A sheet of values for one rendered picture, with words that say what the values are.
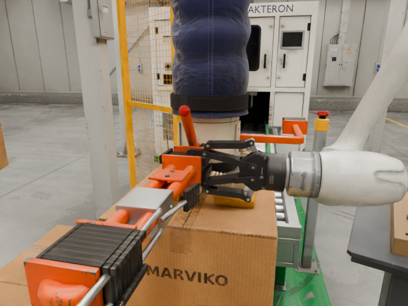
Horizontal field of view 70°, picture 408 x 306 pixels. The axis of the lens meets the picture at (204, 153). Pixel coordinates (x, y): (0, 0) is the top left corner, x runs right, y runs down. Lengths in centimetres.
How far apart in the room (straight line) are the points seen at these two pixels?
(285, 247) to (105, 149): 144
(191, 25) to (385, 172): 52
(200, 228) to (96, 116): 171
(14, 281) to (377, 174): 120
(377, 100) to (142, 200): 55
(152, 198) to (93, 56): 184
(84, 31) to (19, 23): 1129
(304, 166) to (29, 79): 1305
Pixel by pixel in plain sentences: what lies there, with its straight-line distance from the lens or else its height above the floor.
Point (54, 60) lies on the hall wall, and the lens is 1264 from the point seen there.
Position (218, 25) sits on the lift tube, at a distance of 75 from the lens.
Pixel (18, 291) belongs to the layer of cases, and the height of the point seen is 54.
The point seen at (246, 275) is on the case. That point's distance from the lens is 69.
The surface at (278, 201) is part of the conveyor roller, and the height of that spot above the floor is 54.
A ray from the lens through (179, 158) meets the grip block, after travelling 59.
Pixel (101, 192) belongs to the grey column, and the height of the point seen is 36.
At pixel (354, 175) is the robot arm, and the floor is 110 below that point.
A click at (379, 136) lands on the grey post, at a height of 44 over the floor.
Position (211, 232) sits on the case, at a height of 94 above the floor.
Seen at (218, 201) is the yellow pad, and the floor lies 96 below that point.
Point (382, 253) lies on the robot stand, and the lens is 106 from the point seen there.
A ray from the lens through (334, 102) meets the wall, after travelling 1024.
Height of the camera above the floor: 128
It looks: 16 degrees down
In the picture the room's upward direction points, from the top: straight up
